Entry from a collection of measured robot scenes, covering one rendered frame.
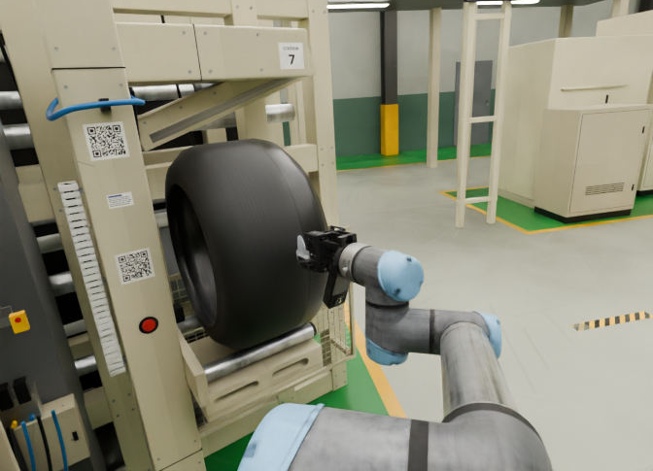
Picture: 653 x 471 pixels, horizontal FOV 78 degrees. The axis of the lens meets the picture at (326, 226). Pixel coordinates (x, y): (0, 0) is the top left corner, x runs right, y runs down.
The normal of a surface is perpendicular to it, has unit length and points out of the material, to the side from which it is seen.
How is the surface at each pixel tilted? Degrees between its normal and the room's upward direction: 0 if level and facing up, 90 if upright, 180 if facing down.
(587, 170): 90
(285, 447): 19
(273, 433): 8
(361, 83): 90
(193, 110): 90
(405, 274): 83
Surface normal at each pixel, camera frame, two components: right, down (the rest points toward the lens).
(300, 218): 0.49, -0.18
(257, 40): 0.56, 0.23
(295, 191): 0.41, -0.39
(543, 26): 0.20, 0.30
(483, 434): 0.18, -0.98
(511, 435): 0.35, -0.91
